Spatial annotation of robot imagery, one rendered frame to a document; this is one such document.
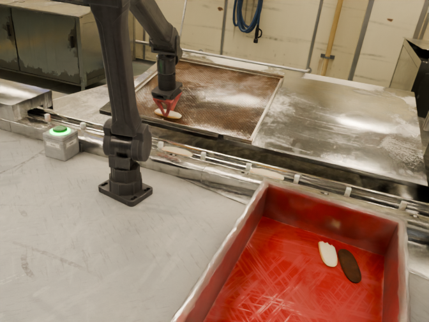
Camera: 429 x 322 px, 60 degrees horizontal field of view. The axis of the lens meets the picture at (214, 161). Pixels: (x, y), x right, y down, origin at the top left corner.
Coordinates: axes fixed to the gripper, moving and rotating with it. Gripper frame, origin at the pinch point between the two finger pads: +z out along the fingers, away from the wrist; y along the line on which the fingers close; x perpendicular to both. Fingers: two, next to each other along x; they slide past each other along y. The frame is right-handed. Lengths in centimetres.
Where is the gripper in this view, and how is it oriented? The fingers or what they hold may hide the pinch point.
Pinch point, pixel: (168, 111)
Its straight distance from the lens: 128.3
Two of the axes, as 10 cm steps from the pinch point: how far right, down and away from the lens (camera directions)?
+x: -9.3, -2.6, 2.7
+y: 3.7, -5.6, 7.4
